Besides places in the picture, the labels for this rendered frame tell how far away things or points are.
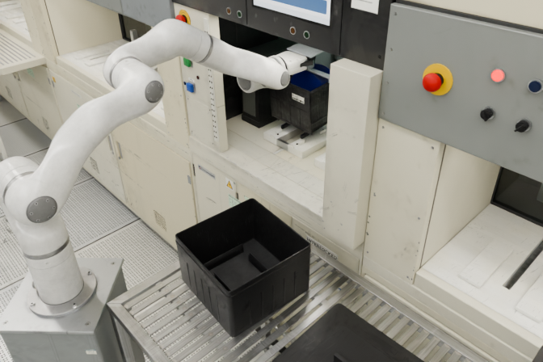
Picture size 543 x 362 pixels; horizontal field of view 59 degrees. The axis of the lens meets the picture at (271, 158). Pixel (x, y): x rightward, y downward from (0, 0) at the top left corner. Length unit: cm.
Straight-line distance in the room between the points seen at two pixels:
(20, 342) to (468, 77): 133
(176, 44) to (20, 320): 87
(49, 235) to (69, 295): 22
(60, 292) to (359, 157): 89
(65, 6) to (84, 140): 184
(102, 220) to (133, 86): 188
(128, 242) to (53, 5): 138
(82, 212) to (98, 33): 109
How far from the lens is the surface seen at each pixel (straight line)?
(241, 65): 148
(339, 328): 125
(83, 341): 151
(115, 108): 129
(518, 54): 101
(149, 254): 275
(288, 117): 184
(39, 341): 156
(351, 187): 131
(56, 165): 129
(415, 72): 112
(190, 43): 137
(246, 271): 150
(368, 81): 114
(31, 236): 140
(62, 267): 146
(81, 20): 313
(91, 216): 311
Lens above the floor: 184
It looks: 33 degrees down
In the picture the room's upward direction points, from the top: 1 degrees counter-clockwise
